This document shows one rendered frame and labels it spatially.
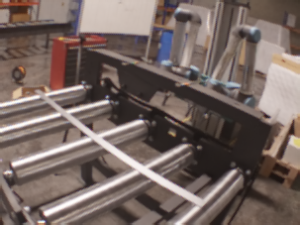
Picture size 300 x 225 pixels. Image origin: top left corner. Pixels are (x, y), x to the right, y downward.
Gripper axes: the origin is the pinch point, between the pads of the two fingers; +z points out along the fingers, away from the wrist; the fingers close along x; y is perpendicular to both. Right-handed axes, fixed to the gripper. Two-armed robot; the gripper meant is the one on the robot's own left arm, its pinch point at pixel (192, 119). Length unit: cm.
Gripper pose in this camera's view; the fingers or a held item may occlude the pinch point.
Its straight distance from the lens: 189.6
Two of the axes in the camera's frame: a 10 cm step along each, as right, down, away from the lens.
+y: -5.8, -2.2, -7.9
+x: 6.3, 5.0, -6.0
